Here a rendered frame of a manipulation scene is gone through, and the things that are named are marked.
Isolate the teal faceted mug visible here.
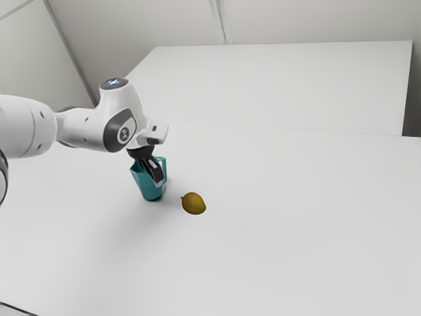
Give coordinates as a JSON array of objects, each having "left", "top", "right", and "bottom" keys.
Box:
[{"left": 129, "top": 156, "right": 169, "bottom": 201}]

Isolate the yellow-green mango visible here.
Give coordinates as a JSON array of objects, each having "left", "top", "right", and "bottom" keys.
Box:
[{"left": 180, "top": 192, "right": 207, "bottom": 217}]

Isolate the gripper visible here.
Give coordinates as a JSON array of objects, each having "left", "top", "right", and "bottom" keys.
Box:
[{"left": 126, "top": 145, "right": 165, "bottom": 189}]

